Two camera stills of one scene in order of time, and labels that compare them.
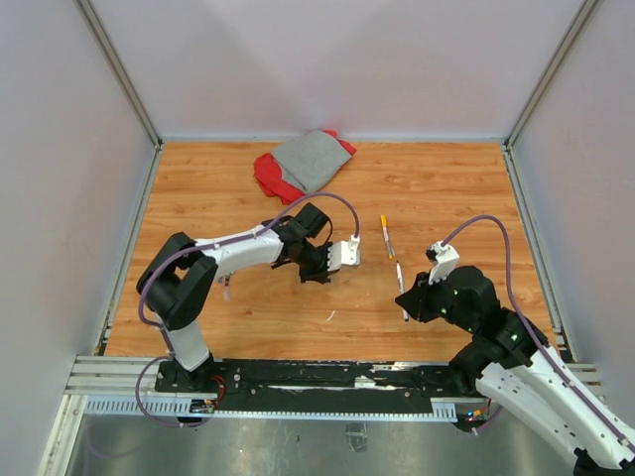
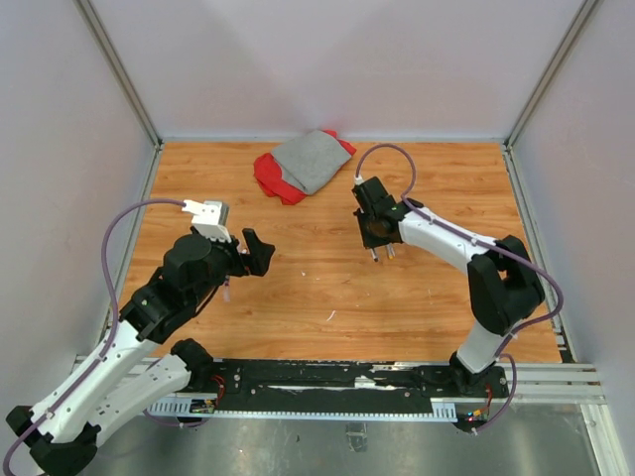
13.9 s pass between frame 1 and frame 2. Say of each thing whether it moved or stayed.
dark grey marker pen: stayed
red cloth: stayed
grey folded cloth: stayed
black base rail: stayed
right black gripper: moved
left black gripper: moved
